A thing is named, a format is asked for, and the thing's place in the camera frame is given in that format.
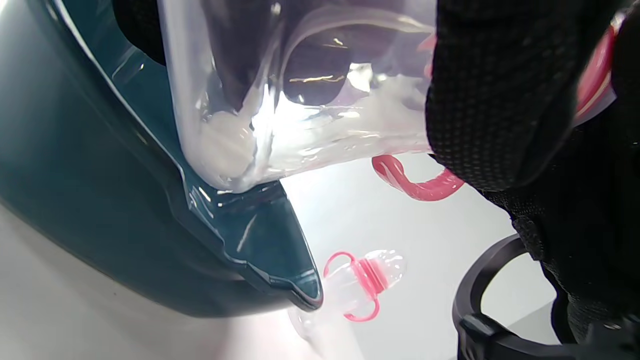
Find baby bottle with pink handles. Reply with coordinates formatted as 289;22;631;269
289;249;407;351

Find person's right hand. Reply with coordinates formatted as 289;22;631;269
480;10;640;351

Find teal plastic basin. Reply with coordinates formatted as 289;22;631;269
0;0;323;319

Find clear baby bottle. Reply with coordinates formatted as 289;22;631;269
159;0;623;202

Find person's left hand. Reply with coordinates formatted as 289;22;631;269
425;0;626;192

